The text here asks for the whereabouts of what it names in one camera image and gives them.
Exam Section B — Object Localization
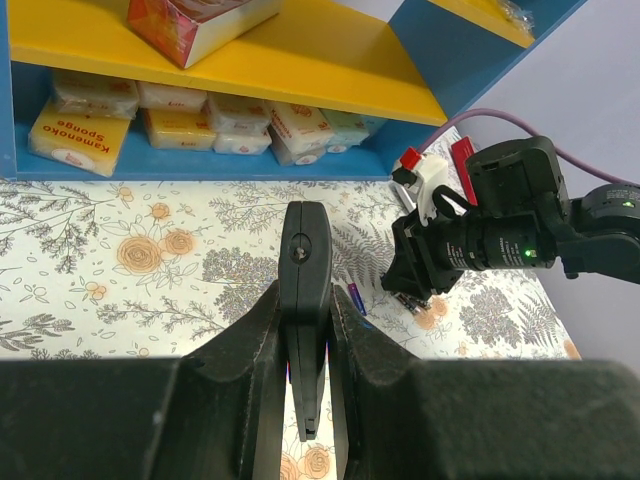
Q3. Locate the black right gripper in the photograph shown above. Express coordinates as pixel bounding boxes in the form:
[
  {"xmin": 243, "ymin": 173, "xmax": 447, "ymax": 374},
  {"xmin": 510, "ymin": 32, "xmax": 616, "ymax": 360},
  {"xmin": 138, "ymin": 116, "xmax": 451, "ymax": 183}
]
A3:
[{"xmin": 381, "ymin": 212, "xmax": 475, "ymax": 300}]

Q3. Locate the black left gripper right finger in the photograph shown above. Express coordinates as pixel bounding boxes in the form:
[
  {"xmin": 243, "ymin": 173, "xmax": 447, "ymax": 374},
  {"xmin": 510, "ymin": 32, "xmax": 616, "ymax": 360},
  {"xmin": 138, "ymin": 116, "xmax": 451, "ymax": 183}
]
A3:
[{"xmin": 328, "ymin": 288, "xmax": 639, "ymax": 479}]

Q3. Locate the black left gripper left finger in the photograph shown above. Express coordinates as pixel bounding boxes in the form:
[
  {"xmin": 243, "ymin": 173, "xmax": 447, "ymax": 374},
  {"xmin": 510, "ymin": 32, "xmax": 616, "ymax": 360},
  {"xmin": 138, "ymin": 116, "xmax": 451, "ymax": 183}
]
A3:
[{"xmin": 1, "ymin": 285, "xmax": 286, "ymax": 479}]

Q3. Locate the dark battery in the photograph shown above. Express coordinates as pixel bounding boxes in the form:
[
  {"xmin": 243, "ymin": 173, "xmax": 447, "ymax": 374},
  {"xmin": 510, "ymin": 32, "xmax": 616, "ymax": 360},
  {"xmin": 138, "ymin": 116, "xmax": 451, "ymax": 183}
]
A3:
[{"xmin": 394, "ymin": 293, "xmax": 427, "ymax": 316}]

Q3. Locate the purple battery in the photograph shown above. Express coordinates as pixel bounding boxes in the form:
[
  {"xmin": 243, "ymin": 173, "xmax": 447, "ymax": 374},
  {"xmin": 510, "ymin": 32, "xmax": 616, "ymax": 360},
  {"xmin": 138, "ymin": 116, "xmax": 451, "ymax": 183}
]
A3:
[{"xmin": 347, "ymin": 283, "xmax": 367, "ymax": 316}]

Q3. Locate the black remote control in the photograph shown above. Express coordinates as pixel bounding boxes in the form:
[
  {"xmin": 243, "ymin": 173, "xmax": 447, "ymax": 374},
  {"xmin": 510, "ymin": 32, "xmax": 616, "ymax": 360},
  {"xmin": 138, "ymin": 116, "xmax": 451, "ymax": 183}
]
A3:
[{"xmin": 278, "ymin": 201, "xmax": 332, "ymax": 441}]

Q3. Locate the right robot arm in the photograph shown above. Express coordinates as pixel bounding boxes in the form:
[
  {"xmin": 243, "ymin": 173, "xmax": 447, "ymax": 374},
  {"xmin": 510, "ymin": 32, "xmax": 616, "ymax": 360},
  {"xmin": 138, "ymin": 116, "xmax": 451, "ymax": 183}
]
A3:
[{"xmin": 381, "ymin": 136, "xmax": 639, "ymax": 300}]

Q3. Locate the mint green sponge pack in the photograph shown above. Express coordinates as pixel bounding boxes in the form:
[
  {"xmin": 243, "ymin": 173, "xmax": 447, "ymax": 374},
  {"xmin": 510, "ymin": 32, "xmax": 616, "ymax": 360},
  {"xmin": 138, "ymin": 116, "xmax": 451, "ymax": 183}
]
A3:
[{"xmin": 321, "ymin": 109, "xmax": 387, "ymax": 154}]

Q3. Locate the white sponge pack tilted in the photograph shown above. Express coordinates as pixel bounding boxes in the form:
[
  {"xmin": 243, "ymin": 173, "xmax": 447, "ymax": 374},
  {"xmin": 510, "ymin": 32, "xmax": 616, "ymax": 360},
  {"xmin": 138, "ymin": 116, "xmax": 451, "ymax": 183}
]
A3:
[{"xmin": 266, "ymin": 100, "xmax": 334, "ymax": 166}]

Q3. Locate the blue wooden shelf unit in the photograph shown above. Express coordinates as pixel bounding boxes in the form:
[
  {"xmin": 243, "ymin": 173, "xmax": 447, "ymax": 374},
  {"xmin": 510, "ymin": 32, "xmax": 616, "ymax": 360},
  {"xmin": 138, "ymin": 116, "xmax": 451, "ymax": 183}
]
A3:
[{"xmin": 1, "ymin": 1, "xmax": 578, "ymax": 181}]

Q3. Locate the small clear wrapped item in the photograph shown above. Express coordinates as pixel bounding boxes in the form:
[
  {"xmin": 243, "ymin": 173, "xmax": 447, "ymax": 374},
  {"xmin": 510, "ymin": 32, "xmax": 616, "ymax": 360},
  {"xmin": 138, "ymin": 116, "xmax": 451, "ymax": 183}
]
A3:
[{"xmin": 497, "ymin": 0, "xmax": 535, "ymax": 35}]

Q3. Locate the yellow Kamenoko sponge pack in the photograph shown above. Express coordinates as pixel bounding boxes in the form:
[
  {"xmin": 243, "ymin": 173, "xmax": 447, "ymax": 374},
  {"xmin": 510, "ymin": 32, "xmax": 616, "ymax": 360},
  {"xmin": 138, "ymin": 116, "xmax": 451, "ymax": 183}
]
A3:
[{"xmin": 28, "ymin": 100, "xmax": 131, "ymax": 178}]

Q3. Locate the red and white long box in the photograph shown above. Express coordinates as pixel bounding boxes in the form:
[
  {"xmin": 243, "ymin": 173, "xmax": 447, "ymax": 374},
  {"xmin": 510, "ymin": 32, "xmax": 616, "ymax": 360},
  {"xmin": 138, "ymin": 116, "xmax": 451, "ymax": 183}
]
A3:
[{"xmin": 127, "ymin": 0, "xmax": 282, "ymax": 69}]

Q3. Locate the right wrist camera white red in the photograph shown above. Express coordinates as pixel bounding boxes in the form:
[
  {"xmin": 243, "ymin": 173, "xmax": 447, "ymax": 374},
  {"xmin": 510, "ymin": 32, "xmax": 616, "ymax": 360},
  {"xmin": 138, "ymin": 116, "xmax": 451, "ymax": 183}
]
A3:
[{"xmin": 392, "ymin": 147, "xmax": 449, "ymax": 226}]

